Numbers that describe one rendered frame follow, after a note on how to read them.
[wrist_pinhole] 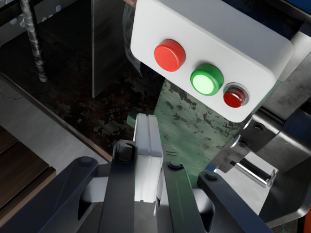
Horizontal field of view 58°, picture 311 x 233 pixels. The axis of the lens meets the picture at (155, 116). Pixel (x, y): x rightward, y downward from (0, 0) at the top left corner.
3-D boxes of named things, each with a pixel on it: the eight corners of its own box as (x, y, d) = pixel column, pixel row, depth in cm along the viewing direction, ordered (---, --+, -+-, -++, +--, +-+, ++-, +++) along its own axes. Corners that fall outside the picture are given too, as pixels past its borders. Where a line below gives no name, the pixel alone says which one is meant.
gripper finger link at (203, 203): (163, 185, 13) (223, 192, 14) (157, 142, 18) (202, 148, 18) (158, 211, 14) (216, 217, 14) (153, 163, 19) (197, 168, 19)
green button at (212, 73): (185, 85, 26) (211, 102, 25) (194, 64, 23) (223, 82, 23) (192, 77, 26) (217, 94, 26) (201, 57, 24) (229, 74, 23)
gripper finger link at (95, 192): (129, 209, 14) (67, 202, 13) (132, 161, 19) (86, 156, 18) (133, 182, 13) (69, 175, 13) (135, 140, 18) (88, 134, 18)
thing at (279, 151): (196, 188, 52) (260, 235, 50) (226, 158, 40) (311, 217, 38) (249, 105, 65) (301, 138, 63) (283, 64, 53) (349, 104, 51)
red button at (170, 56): (150, 61, 26) (174, 77, 26) (156, 39, 24) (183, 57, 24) (157, 55, 27) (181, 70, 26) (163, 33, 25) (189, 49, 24)
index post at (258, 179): (232, 167, 69) (265, 191, 68) (237, 162, 67) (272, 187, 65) (236, 159, 71) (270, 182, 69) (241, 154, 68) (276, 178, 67)
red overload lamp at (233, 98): (214, 101, 25) (238, 116, 25) (225, 84, 23) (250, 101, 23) (220, 94, 26) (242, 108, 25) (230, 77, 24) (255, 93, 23)
